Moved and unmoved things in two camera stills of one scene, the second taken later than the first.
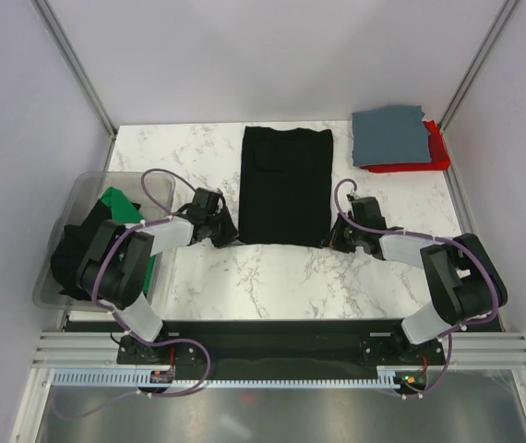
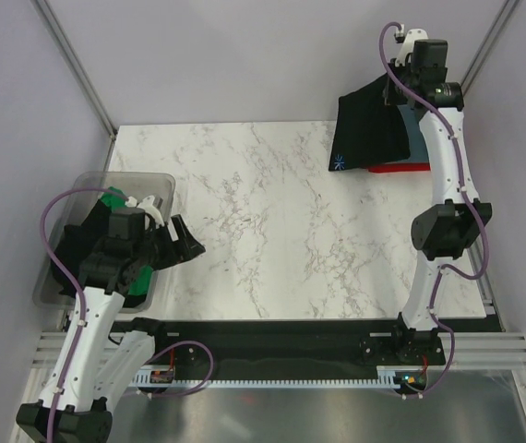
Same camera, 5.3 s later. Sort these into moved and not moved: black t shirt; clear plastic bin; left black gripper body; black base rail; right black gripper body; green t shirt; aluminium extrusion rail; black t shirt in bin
Moved: left black gripper body; right black gripper body; black t shirt
Not moved: aluminium extrusion rail; black t shirt in bin; black base rail; clear plastic bin; green t shirt
